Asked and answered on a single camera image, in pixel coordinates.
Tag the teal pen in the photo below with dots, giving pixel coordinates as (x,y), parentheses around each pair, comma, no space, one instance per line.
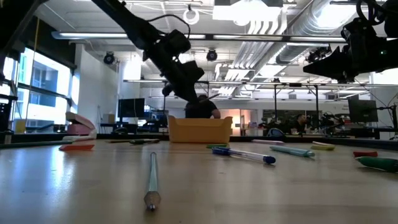
(292,151)

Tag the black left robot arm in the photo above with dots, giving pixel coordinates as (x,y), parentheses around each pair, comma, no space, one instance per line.
(124,18)

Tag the black aluminium table frame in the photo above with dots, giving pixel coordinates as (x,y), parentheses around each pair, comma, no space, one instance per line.
(373,143)

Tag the black equipment stand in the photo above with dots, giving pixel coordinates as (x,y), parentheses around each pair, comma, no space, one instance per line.
(6,115)

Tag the large window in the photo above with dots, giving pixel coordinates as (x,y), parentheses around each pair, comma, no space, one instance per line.
(46,93)

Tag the yellow plastic bin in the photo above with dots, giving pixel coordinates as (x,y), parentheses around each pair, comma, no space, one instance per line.
(199,130)

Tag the red marker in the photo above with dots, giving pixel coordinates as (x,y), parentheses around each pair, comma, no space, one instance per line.
(365,154)

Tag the orange eraser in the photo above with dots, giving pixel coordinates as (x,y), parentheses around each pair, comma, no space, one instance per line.
(76,147)

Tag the clear pen with blue cap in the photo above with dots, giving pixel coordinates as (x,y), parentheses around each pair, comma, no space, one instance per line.
(242,154)

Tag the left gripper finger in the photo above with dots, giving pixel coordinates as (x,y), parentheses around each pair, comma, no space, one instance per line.
(186,91)
(194,93)

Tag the person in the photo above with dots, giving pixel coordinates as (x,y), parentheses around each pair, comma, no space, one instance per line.
(202,110)
(300,126)

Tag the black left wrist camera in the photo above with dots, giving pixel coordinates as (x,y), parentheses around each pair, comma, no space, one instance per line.
(179,42)

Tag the long ceiling light bar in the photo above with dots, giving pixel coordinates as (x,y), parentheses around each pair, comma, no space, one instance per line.
(93,35)

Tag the green pen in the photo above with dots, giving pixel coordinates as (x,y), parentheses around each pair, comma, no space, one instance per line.
(379,164)

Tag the pink and white stapler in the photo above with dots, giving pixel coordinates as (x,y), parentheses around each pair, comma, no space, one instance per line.
(79,127)

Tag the small yellow container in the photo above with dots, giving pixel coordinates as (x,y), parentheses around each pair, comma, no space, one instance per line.
(20,127)

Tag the black diagonal frame strut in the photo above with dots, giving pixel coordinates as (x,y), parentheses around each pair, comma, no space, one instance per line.
(15,25)

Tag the black rounded table clamp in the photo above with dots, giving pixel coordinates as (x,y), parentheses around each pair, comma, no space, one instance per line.
(120,130)
(275,133)

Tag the pink pen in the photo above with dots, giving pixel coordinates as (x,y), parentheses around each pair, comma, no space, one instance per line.
(267,142)

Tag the black computer monitor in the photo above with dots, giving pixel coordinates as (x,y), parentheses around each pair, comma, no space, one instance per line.
(362,110)
(130,108)

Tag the black metal gantry frame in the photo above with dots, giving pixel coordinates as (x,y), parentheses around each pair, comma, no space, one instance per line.
(316,105)

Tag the black track spotlight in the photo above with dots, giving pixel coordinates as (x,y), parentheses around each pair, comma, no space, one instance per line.
(109,58)
(317,54)
(211,55)

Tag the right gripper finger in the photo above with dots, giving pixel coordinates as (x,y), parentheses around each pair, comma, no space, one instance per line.
(329,67)
(337,78)

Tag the silver ceiling duct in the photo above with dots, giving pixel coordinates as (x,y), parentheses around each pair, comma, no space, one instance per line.
(308,21)

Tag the dark green pencil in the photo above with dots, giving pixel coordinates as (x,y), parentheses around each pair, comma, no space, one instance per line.
(31,144)

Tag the pale silver-green pencil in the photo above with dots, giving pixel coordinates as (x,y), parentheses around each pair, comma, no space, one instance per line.
(152,180)

